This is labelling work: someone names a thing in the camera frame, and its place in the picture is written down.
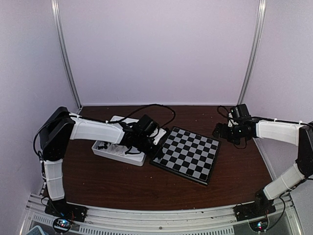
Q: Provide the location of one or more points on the blue plastic basket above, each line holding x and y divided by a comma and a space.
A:
37, 230

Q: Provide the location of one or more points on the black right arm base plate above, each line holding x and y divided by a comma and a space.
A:
251, 211

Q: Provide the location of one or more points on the white compartment tray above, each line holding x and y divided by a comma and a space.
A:
114, 134

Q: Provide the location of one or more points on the right aluminium frame post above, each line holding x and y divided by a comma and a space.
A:
260, 19

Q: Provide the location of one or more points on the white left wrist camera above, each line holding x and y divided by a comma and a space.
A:
159, 134

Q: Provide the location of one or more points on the aluminium frame post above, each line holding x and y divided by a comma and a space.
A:
260, 19
58, 24

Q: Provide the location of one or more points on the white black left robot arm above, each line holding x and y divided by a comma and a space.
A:
63, 126

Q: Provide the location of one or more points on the round circuit board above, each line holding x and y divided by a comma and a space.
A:
61, 225
259, 226

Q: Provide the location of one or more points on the aluminium front rail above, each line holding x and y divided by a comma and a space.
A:
210, 221

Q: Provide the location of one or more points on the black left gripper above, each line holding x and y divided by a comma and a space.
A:
157, 153

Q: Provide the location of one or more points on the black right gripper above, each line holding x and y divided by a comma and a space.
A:
223, 134

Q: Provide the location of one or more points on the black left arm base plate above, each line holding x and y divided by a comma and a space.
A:
67, 211

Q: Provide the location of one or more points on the white chess piece pile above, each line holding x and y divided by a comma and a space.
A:
118, 150

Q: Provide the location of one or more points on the left aluminium frame post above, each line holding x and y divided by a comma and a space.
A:
58, 24

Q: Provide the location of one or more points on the right round circuit board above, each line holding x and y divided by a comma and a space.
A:
259, 226

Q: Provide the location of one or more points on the left round circuit board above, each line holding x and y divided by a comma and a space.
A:
61, 225

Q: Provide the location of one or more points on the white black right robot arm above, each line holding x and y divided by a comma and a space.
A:
285, 144

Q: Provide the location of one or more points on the black silver chessboard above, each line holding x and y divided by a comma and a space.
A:
188, 155

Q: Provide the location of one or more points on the black chess piece pile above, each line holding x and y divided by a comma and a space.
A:
103, 145

